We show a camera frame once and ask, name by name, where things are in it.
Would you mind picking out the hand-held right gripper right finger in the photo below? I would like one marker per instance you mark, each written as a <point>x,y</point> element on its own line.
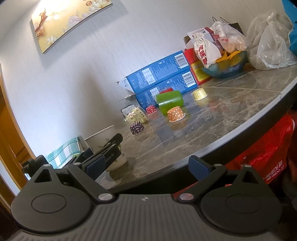
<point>198,167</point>

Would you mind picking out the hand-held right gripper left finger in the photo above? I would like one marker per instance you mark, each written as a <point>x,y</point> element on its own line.
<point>95,167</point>

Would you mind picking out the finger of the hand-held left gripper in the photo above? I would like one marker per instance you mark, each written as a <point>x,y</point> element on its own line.
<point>113,154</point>
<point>114,139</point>

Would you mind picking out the white floral paper cup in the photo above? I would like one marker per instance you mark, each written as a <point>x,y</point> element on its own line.
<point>102,139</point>

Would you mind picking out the purple polka dot paper cup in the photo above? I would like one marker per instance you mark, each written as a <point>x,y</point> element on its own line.
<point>137,128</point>

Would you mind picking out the clear patterned plastic cup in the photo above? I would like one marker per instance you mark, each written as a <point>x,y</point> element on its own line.
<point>137,115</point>

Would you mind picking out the red polka dot paper cup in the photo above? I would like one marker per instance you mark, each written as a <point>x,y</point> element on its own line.
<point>151,109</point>

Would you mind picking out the orange polka dot paper cup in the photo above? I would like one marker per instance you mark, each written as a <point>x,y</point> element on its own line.
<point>175,114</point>

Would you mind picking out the green plastic cup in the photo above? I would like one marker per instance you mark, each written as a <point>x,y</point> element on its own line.
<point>169,101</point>

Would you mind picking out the red plastic cup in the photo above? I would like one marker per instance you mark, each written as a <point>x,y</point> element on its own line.
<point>166,90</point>

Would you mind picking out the gold foil paper cup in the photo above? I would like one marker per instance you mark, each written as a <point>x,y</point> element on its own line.
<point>200,94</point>

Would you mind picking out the green checkered cloth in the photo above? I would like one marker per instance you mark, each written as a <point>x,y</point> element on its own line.
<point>61,151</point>

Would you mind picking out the wooden door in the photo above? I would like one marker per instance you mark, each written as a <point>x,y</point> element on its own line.
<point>10,139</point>

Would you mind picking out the silver blister pack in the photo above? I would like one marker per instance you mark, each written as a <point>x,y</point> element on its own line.
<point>127,97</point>

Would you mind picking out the red plastic bag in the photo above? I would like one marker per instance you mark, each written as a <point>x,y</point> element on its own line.
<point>262,148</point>

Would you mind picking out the blue cardboard box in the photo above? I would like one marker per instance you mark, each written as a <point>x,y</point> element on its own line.
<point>155,74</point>
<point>169,87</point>

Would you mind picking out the red yellow-labelled box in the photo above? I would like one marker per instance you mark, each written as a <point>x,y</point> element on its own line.
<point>197,71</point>

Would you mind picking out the blue glass bowl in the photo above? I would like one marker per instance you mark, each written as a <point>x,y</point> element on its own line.
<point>225,68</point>

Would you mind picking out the white cloth pouch red print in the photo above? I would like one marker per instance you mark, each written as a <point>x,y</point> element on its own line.
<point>206,53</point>

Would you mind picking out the yellow snack packets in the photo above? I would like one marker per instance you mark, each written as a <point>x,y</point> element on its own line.
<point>228,56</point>

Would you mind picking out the white plastic bag of food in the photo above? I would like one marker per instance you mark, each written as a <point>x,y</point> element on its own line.
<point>229,37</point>

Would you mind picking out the white printed carton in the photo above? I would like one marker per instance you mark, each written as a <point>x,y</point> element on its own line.
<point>197,32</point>

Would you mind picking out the large clear plastic bag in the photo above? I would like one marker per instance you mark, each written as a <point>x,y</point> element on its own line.
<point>270,44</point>

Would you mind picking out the black paper bag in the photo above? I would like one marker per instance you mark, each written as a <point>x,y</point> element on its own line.
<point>235,26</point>

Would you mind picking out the blue cloth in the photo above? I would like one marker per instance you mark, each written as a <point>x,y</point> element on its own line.
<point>291,20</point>

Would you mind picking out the floral wall painting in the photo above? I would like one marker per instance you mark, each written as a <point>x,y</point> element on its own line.
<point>67,20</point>

